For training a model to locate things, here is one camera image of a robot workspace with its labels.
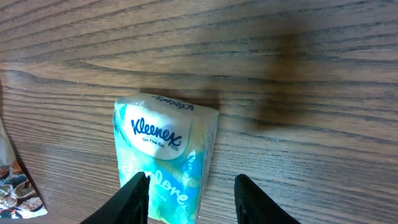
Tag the brown patterned snack bag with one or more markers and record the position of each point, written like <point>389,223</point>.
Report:
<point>19,199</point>

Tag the green Kleenex tissue pack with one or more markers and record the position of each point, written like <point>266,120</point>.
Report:
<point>172,142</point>

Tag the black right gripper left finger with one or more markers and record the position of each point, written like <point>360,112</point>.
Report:
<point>129,205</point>

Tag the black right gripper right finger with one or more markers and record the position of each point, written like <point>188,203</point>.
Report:
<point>254,206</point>

